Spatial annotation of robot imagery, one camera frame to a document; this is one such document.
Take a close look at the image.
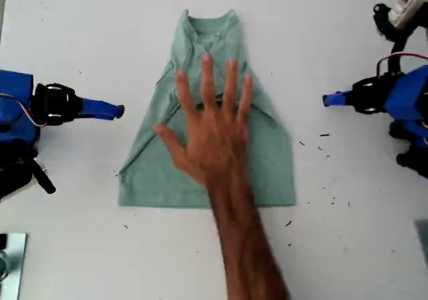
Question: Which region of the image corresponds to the red white arm wire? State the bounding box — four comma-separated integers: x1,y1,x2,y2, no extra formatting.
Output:
376,51,428,78
0,94,48,128

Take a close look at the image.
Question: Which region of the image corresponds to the green t-shirt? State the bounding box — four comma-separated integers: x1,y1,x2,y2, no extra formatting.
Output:
116,8,298,210

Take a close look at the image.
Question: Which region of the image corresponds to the person's right hand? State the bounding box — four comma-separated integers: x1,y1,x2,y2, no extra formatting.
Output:
152,52,254,189

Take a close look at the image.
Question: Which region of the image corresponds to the steel clamp plate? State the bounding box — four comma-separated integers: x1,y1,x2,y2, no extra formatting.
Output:
0,233,28,300

